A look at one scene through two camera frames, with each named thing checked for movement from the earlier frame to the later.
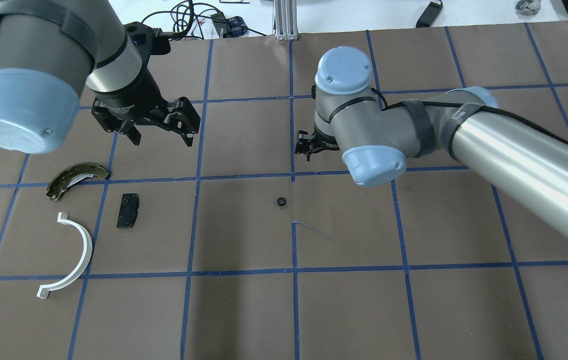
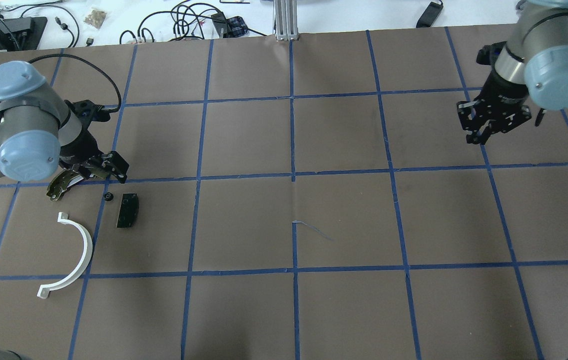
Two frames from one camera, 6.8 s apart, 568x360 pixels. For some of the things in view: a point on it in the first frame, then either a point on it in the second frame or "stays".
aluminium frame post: (286, 20) stays
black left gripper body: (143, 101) to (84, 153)
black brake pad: (129, 210) stays
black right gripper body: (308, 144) to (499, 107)
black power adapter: (429, 15) stays
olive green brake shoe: (75, 173) stays
